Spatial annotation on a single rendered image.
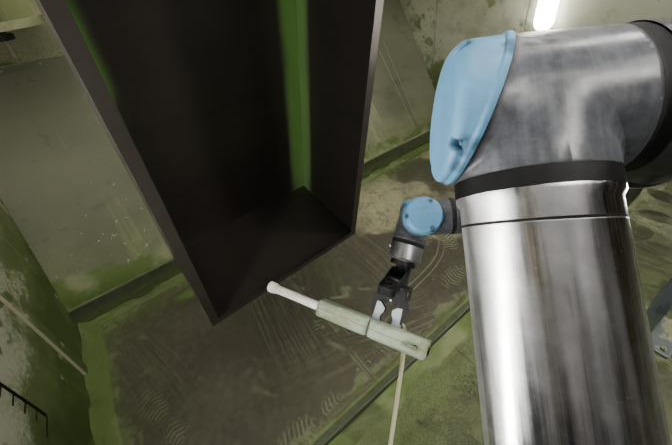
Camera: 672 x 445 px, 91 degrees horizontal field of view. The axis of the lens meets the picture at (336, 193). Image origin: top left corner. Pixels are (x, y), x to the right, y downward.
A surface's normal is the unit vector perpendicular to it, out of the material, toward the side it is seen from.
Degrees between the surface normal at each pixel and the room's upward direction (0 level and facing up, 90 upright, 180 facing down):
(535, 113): 52
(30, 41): 90
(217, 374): 0
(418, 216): 43
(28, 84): 57
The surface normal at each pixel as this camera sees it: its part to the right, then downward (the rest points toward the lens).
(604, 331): 0.00, -0.16
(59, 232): 0.46, -0.09
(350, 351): -0.10, -0.80
